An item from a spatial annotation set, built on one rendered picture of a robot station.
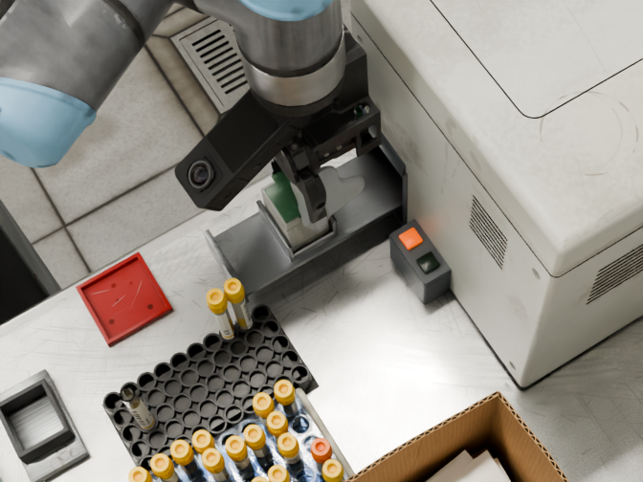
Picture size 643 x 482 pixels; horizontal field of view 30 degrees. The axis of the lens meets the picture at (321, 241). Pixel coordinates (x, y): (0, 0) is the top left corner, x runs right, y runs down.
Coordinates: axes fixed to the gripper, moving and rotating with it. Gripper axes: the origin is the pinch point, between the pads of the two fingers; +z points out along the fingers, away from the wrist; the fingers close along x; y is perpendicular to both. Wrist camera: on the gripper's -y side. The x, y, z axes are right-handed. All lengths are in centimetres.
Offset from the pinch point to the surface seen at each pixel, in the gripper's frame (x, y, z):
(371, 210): -2.4, 6.5, 5.0
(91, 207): 65, -14, 97
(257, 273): -2.1, -5.4, 5.0
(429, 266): -10.3, 7.5, 3.6
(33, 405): -1.3, -28.5, 7.6
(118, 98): 82, 1, 97
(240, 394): -10.5, -12.3, 7.1
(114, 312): 3.4, -18.3, 8.8
